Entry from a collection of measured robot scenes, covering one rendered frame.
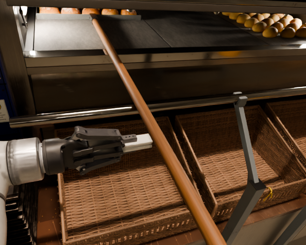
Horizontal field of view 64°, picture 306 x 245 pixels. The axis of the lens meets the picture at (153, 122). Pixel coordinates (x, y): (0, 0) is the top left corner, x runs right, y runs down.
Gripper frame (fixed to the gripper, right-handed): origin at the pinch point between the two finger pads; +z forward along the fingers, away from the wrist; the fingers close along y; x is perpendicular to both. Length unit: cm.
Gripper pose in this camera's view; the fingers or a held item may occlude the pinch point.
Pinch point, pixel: (136, 142)
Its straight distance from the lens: 58.7
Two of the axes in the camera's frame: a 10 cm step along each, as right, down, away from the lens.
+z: 9.3, -1.3, 3.3
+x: 3.4, 6.0, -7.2
